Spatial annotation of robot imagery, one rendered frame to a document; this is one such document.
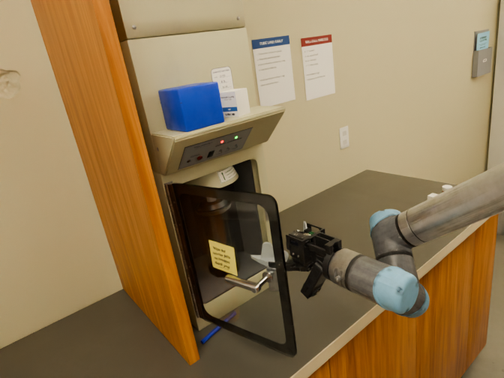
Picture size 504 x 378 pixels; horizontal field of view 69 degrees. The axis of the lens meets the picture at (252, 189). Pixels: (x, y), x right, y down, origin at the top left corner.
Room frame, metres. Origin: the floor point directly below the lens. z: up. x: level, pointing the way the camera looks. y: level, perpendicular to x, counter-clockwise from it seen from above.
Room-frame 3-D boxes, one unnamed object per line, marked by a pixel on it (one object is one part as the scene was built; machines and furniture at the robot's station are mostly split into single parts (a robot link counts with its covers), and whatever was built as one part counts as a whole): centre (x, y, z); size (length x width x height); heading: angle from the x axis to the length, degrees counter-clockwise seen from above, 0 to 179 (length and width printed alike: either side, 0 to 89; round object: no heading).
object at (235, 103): (0.91, 0.01, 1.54); 0.05 x 0.05 x 0.06; 53
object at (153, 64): (1.03, 0.15, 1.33); 0.32 x 0.25 x 0.77; 125
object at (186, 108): (0.84, 0.11, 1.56); 0.10 x 0.10 x 0.09; 35
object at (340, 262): (0.62, -0.16, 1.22); 0.08 x 0.05 x 0.08; 125
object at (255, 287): (0.66, 0.04, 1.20); 0.10 x 0.05 x 0.03; 51
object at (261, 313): (0.73, 0.08, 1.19); 0.30 x 0.01 x 0.40; 51
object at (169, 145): (0.88, 0.05, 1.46); 0.32 x 0.11 x 0.10; 125
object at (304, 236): (0.69, -0.12, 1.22); 0.12 x 0.08 x 0.09; 35
